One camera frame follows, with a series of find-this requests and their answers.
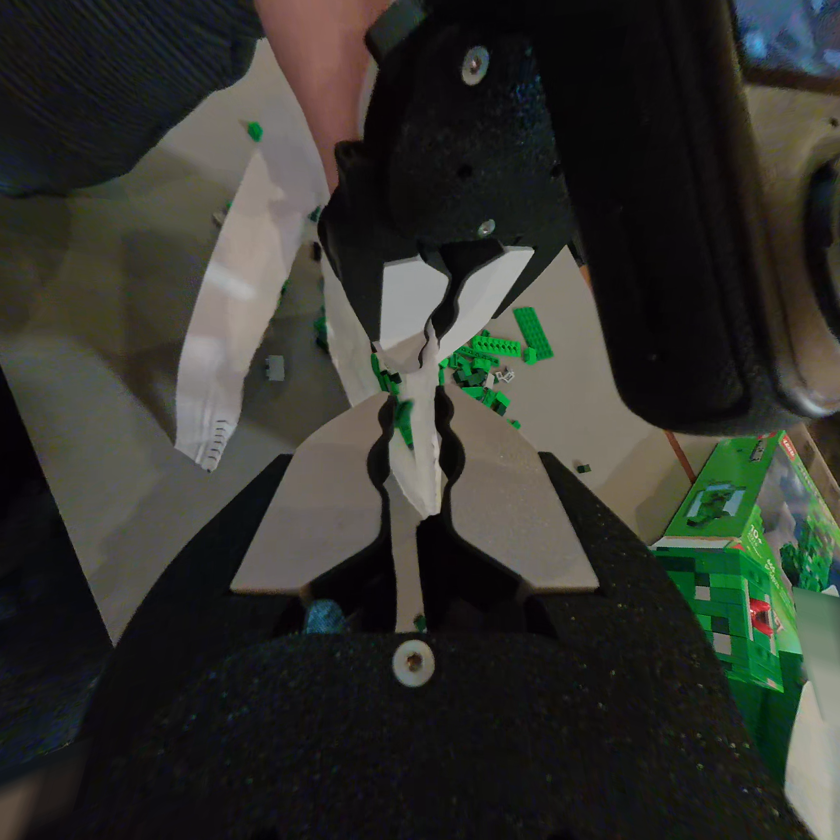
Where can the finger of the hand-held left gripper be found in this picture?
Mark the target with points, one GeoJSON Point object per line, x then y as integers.
{"type": "Point", "coordinates": [489, 289]}
{"type": "Point", "coordinates": [407, 302]}

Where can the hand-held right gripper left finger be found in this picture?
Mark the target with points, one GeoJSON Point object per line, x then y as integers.
{"type": "Point", "coordinates": [308, 512]}

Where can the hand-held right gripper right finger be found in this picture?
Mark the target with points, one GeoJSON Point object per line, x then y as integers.
{"type": "Point", "coordinates": [518, 512]}

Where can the white printed paper bag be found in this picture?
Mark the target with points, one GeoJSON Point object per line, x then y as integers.
{"type": "Point", "coordinates": [417, 472]}

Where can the grey desk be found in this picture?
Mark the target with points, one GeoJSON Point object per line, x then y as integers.
{"type": "Point", "coordinates": [98, 394]}

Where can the person's left hand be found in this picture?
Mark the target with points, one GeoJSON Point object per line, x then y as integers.
{"type": "Point", "coordinates": [321, 65]}

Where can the green plate with holes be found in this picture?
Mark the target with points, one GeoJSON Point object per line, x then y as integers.
{"type": "Point", "coordinates": [495, 344]}

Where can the large green studded plate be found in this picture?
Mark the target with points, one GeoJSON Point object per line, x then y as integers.
{"type": "Point", "coordinates": [533, 334]}

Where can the handful of small green bricks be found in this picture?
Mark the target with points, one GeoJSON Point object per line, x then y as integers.
{"type": "Point", "coordinates": [401, 420]}

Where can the clear white slope brick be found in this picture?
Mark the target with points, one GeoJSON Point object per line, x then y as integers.
{"type": "Point", "coordinates": [275, 368]}

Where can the small green brick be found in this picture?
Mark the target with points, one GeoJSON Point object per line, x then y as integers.
{"type": "Point", "coordinates": [254, 131]}

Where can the green mosaic block build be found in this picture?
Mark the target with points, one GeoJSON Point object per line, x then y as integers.
{"type": "Point", "coordinates": [728, 604]}

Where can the green toy box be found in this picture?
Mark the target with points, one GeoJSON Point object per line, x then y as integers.
{"type": "Point", "coordinates": [754, 499]}

